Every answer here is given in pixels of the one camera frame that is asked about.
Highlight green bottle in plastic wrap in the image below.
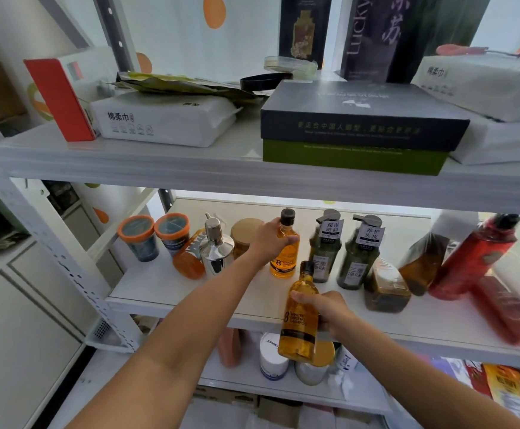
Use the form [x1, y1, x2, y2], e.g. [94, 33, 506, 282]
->
[363, 257, 413, 313]

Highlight orange-lidded dark jar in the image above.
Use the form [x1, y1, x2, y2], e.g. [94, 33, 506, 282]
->
[154, 213, 191, 257]
[117, 215, 160, 263]

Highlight dark grey and green gift box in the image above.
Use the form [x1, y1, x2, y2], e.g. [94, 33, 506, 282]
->
[260, 80, 471, 176]

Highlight white cabinet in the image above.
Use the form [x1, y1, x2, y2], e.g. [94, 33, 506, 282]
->
[0, 205, 102, 429]

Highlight person's right forearm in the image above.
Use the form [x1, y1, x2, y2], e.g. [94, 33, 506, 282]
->
[331, 327, 520, 429]

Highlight red bottle black cap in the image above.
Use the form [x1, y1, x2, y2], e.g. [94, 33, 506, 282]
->
[428, 214, 520, 301]

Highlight white jar blue band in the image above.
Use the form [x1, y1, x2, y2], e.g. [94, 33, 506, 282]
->
[259, 332, 291, 381]

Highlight dark purple gift bag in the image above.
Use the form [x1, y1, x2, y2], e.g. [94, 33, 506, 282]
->
[340, 0, 494, 83]

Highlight white plastic basket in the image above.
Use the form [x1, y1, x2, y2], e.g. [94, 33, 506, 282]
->
[85, 318, 129, 353]

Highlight white tube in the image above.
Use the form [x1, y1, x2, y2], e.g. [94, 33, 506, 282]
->
[329, 345, 360, 400]

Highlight clear round plastic lid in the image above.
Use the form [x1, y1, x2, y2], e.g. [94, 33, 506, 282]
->
[264, 56, 318, 81]

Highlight white soft tissue pack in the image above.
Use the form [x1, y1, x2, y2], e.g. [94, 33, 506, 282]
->
[449, 112, 520, 166]
[89, 91, 243, 148]
[412, 53, 520, 123]

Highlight person's right hand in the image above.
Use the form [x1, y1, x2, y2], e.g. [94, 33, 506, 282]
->
[290, 290, 359, 343]

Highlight green pump bottle white label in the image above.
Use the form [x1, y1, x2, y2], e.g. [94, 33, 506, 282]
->
[337, 214, 386, 291]
[309, 209, 343, 283]

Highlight white metal shelving unit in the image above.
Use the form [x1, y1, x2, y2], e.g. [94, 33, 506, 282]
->
[0, 0, 520, 429]

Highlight red bottle in plastic wrap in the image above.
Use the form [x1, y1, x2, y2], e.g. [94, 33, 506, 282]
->
[470, 259, 520, 346]

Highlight gold-lidded white jar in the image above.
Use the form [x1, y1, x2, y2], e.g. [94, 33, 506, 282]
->
[294, 340, 335, 386]

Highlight yellow-green foil bag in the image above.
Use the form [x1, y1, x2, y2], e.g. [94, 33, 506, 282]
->
[110, 72, 260, 103]

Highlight orange liquid bottle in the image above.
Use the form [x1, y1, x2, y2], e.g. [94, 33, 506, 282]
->
[172, 229, 208, 280]

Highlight silver pump dispenser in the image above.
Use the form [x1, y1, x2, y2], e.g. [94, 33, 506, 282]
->
[199, 213, 235, 278]

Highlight black round band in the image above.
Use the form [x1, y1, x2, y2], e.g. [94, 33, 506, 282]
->
[241, 72, 294, 92]

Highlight person's left forearm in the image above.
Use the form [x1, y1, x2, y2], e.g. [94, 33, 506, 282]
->
[65, 257, 269, 429]

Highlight colourful printed packets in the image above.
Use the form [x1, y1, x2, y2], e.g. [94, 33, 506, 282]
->
[430, 356, 520, 429]

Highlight red and white box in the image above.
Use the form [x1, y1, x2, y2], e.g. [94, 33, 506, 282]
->
[23, 46, 118, 143]

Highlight person's left hand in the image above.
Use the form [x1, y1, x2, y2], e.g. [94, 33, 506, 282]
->
[247, 218, 301, 268]

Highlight amber shampoo bottle black cap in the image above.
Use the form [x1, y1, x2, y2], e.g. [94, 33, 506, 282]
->
[279, 261, 321, 364]
[270, 208, 300, 279]

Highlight gold-lidded brown jar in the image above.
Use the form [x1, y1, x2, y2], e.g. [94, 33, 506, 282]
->
[230, 218, 265, 259]

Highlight pink plastic tool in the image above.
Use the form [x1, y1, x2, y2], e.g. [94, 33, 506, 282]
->
[435, 43, 520, 59]

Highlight black gift bag gold print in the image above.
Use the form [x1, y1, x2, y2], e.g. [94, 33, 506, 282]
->
[279, 0, 333, 70]

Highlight brown bottle in plastic wrap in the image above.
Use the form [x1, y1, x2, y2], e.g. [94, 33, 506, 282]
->
[398, 233, 451, 296]

